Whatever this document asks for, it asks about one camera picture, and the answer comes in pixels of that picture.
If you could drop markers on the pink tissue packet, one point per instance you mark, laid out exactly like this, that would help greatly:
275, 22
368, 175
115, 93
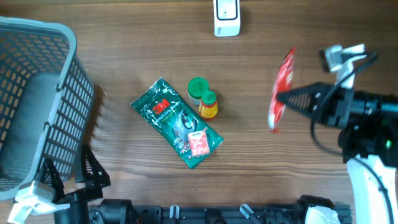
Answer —
198, 143

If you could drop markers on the white barcode scanner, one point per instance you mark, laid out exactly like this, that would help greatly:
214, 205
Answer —
227, 18

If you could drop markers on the green lid white jar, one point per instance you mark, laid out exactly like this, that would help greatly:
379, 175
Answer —
196, 87

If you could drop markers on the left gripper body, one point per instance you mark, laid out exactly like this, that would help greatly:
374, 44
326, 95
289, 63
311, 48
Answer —
91, 191

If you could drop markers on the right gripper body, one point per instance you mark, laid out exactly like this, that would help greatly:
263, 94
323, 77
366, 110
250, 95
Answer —
350, 112

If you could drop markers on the grey plastic mesh basket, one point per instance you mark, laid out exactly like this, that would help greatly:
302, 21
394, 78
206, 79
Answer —
46, 99

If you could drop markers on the green cap sauce bottle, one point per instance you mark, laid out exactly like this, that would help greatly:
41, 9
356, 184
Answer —
208, 108

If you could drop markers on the red coffee stick sachet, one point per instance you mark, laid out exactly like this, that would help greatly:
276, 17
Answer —
282, 83

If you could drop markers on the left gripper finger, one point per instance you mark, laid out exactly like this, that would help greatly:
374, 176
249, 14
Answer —
89, 171
49, 175

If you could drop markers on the green 3M gloves packet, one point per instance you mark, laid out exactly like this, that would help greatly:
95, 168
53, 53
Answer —
166, 111

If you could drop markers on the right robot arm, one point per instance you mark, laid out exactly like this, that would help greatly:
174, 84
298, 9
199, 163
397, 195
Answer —
368, 141

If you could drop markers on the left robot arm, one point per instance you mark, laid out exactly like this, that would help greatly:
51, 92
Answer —
74, 208

